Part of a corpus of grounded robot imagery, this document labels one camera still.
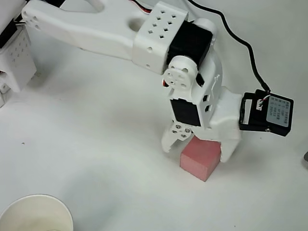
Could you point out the white paper cup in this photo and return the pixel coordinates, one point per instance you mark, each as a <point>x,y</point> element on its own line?
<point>36,211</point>

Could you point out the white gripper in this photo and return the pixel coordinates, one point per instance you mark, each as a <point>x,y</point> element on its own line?
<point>178,132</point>

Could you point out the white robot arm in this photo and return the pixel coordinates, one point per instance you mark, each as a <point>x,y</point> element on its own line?
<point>84,31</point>

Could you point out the pink foam cube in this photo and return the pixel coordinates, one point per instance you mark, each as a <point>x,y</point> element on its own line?
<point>199,161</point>

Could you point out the grey object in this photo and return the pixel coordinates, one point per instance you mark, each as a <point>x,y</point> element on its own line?
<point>306,156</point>

